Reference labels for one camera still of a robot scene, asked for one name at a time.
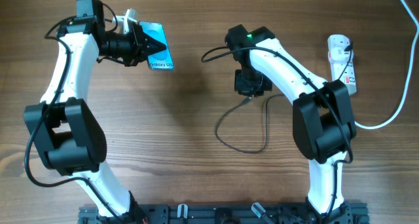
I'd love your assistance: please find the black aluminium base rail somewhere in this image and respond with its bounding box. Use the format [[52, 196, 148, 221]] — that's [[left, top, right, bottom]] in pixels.
[[77, 202, 370, 224]]

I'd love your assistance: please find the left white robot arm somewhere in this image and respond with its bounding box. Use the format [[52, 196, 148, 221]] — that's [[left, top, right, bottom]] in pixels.
[[24, 0, 174, 223]]

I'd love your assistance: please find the white power strip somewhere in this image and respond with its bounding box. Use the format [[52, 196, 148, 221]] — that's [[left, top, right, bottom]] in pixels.
[[327, 34, 357, 96]]

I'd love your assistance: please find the white power strip cord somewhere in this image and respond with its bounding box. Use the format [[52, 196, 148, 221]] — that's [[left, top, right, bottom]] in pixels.
[[353, 0, 419, 130]]

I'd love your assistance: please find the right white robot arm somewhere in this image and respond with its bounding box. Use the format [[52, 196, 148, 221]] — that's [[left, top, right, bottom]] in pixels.
[[225, 25, 356, 217]]

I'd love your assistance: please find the blue Galaxy smartphone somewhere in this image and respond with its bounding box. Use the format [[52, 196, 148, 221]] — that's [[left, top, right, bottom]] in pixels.
[[139, 21, 174, 71]]

